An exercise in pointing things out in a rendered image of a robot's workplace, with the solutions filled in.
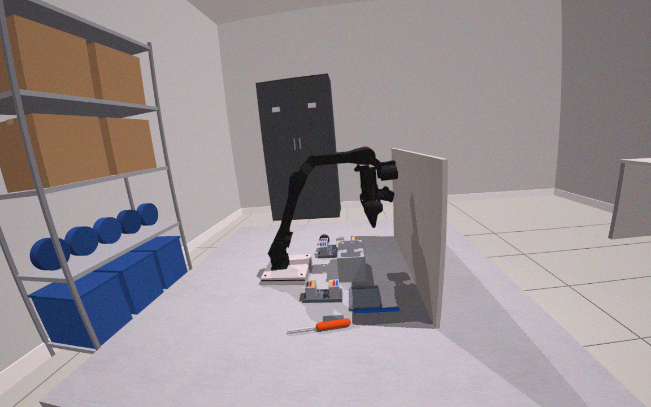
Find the orange-handled screwdriver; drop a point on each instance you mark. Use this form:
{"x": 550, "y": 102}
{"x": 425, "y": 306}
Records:
{"x": 327, "y": 325}

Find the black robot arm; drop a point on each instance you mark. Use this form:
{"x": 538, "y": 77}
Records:
{"x": 364, "y": 156}

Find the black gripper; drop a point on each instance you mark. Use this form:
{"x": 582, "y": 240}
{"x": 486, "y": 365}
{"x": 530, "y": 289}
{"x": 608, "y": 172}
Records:
{"x": 368, "y": 199}

